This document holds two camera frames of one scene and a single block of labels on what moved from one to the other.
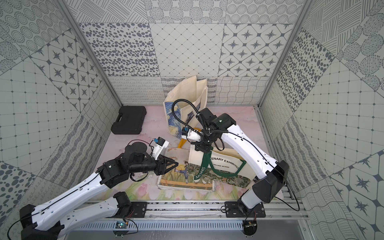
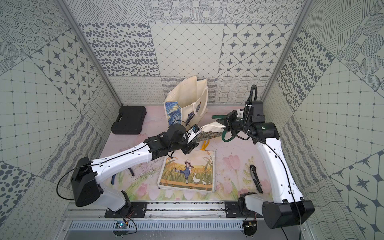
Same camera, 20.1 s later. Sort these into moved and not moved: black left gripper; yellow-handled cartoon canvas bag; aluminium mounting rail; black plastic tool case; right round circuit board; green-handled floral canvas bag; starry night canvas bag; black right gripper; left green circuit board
Moved: green-handled floral canvas bag; black right gripper; black left gripper
Not moved: black plastic tool case; left green circuit board; aluminium mounting rail; right round circuit board; starry night canvas bag; yellow-handled cartoon canvas bag
